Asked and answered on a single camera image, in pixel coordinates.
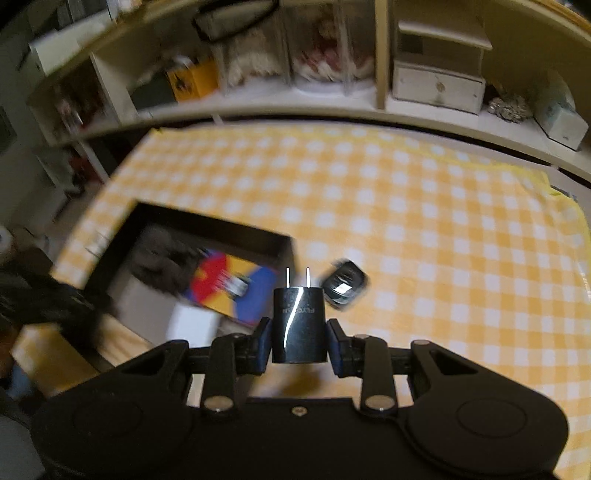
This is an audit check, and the pale boxy device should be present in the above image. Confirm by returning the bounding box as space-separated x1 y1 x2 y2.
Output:
534 74 590 151

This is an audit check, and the black hair claw clip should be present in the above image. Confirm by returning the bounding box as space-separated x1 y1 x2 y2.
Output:
131 226 205 295

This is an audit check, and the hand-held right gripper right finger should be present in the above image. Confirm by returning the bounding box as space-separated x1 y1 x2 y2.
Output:
325 319 481 412

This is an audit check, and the black charger plug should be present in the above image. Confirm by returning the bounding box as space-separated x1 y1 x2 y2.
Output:
271 267 329 365

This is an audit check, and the teddy bear in clear case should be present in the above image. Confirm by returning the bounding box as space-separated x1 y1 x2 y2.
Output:
288 4 378 96

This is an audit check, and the yellow box with black print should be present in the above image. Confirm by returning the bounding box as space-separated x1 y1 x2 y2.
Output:
167 60 219 103

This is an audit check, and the colourful card box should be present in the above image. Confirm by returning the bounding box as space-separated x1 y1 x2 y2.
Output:
182 249 279 327

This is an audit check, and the cream wooden shelf unit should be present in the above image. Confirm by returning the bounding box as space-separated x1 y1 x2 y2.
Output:
0 0 591 185

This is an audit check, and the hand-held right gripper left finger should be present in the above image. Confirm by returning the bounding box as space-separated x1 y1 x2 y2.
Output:
117 318 273 412

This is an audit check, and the small wooden drawer organizer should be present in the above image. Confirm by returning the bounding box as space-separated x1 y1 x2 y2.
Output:
376 0 493 116

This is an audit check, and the rounded wooden block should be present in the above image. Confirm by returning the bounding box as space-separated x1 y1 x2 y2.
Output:
99 318 158 371

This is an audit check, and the white dress doll in case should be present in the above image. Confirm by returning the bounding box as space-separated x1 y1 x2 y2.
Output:
217 9 293 89

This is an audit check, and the pile of small shells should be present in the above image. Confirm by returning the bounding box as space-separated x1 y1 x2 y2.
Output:
487 96 533 124

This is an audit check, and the dark green box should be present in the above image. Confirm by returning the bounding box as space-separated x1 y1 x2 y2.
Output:
130 75 177 112

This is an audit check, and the black toy car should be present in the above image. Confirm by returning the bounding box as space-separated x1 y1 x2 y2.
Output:
321 259 371 310

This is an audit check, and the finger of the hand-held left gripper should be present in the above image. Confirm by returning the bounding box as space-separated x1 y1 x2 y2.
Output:
69 281 119 358

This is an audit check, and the yellow checked cloth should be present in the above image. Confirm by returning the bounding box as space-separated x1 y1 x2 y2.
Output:
11 124 591 480

